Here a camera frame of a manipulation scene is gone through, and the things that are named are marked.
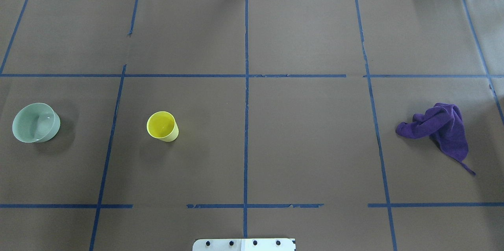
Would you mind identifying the pale green ceramic bowl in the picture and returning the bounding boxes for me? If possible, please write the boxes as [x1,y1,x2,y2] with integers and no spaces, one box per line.
[11,103,61,143]

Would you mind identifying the purple cloth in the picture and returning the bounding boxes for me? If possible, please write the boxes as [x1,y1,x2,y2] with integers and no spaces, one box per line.
[395,103,476,176]

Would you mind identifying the yellow plastic cup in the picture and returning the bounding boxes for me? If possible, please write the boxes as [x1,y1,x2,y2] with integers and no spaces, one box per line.
[146,111,179,143]

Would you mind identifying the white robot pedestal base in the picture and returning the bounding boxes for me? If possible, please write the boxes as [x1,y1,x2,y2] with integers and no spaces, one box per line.
[192,238,296,251]

